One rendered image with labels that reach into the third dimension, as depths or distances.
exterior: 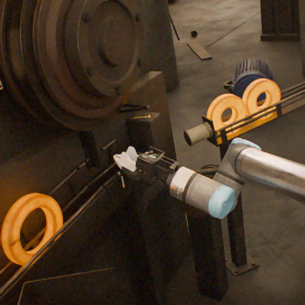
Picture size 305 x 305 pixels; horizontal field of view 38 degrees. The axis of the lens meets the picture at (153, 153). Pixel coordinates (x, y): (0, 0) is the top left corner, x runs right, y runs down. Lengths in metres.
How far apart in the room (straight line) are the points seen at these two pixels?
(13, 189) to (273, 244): 1.31
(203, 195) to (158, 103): 0.58
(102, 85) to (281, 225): 1.36
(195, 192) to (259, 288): 0.81
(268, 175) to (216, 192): 0.15
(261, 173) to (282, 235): 1.04
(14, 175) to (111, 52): 0.40
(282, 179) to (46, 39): 0.64
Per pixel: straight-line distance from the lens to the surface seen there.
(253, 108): 1.72
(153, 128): 1.49
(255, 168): 1.21
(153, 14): 3.97
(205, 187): 1.22
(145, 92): 1.63
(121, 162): 1.34
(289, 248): 2.13
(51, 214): 1.21
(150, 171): 1.27
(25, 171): 1.23
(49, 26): 1.10
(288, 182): 1.09
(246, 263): 2.04
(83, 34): 1.09
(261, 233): 2.21
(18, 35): 1.07
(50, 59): 1.10
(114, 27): 1.17
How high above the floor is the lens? 1.36
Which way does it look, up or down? 26 degrees down
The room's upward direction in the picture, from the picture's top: 10 degrees counter-clockwise
